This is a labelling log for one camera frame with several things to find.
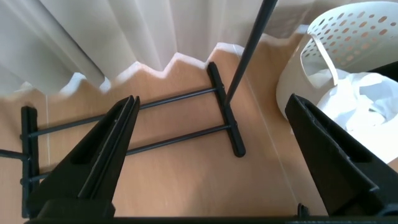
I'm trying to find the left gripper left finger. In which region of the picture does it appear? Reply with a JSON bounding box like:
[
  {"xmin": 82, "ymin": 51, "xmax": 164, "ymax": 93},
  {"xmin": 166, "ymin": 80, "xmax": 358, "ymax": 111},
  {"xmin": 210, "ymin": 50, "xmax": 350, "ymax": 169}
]
[{"xmin": 27, "ymin": 95, "xmax": 141, "ymax": 218}]

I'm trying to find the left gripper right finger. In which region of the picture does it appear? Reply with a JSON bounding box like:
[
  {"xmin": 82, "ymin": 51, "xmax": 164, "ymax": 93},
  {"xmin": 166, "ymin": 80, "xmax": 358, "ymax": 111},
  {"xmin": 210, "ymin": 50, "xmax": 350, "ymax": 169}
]
[{"xmin": 284, "ymin": 93, "xmax": 398, "ymax": 217}]

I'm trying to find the heap of clothes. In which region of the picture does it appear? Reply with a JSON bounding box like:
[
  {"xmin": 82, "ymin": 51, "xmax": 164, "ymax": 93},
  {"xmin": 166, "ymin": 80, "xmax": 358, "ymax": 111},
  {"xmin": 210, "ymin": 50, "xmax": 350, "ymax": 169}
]
[{"xmin": 306, "ymin": 68, "xmax": 398, "ymax": 164}]

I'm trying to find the black clothes rack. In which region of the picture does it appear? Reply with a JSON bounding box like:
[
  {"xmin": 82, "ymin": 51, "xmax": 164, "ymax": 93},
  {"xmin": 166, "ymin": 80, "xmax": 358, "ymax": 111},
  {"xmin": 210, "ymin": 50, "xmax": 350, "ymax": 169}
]
[{"xmin": 0, "ymin": 0, "xmax": 279, "ymax": 218}]

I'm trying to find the white laundry basket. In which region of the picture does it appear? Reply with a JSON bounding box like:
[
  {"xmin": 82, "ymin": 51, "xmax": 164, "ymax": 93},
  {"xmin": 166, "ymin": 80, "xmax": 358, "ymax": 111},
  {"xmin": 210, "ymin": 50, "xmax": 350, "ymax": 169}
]
[{"xmin": 275, "ymin": 1, "xmax": 398, "ymax": 131}]

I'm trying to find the white curtain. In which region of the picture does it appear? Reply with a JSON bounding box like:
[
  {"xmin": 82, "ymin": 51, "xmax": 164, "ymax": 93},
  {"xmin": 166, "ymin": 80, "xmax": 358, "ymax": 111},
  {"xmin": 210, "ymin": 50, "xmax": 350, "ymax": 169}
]
[{"xmin": 0, "ymin": 0, "xmax": 352, "ymax": 97}]

